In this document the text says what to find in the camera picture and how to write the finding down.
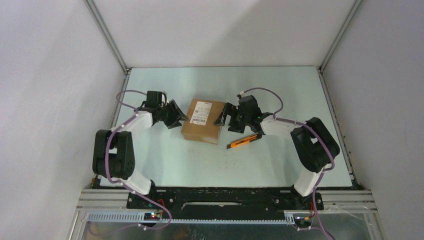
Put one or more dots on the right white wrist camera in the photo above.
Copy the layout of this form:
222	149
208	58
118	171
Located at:
248	104

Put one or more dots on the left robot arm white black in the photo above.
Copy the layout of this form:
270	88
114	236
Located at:
114	151

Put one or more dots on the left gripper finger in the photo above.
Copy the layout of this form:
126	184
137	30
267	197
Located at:
176	112
173	122

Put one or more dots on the left aluminium frame post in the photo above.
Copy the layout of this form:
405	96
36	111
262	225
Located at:
105	32

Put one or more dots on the right aluminium frame post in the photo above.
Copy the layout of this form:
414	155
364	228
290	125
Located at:
340	34

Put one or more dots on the left controller board with leds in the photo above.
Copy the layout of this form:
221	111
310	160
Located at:
152	216

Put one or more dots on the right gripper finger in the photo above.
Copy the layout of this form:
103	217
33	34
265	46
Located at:
228	110
221	120

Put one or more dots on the controller board with leds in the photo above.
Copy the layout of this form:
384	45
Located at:
303	223
152	216

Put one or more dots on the brown cardboard express box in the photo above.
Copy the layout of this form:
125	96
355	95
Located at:
200	126

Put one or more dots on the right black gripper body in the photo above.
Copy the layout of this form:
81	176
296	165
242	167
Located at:
238	122

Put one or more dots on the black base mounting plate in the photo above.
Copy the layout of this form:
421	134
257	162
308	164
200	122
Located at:
226	203

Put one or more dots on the right controller board with leds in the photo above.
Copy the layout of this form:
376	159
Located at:
303	223

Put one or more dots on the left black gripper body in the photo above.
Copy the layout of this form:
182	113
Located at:
165	112

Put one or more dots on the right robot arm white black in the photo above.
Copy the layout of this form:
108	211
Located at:
315	146

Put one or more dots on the aluminium frame post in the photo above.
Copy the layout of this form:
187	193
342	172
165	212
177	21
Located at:
340	34
105	32

